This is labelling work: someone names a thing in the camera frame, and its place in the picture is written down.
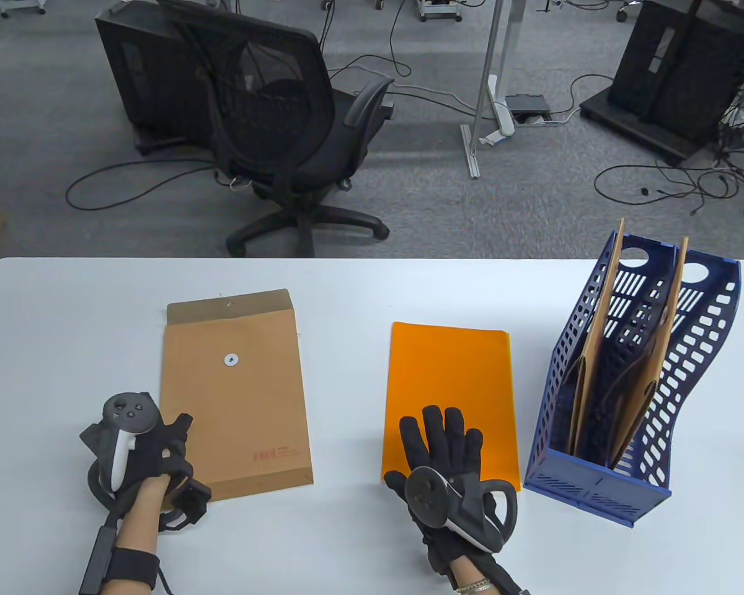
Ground person's left hand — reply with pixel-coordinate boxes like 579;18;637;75
79;412;195;498

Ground person's right hand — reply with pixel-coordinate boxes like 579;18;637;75
383;405;523;589

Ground orange cardstock sheet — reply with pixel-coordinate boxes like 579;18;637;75
381;322;522;494

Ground brown paper document pouch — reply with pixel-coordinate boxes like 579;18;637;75
570;218;626;458
159;289;314;503
608;236;690;469

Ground person's right forearm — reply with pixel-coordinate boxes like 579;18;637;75
451;555;497;595

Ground person's left forearm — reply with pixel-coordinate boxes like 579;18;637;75
115;477;169;595

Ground grey white tracking controller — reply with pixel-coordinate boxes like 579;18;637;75
405;466;519;555
101;392;161;494

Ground blue plastic file holder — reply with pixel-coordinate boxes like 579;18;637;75
523;231;742;528

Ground black mesh office chair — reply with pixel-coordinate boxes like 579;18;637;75
159;0;396;258

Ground white power strip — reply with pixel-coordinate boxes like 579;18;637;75
479;74;516;147

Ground flat black floor box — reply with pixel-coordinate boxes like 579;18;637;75
507;94;554;118

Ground black wheeled platform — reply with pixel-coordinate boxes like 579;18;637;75
580;86;720;167

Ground black computer cabinet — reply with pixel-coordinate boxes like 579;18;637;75
94;0;221;156

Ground metal desk leg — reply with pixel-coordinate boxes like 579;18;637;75
460;0;526;180

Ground white wheeled stand base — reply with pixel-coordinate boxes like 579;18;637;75
417;0;464;23

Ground tall black equipment cabinet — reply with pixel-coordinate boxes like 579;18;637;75
611;0;744;144

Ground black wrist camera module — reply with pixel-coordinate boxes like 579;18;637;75
160;474;213;534

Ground black arm strap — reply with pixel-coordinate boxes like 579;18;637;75
107;547;161;591

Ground black floor cable loop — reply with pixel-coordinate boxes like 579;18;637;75
66;158;219;211

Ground grey floor cable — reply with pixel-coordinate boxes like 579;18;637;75
329;55;494;118

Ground tangle of black cables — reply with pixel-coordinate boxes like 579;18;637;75
594;62;744;252

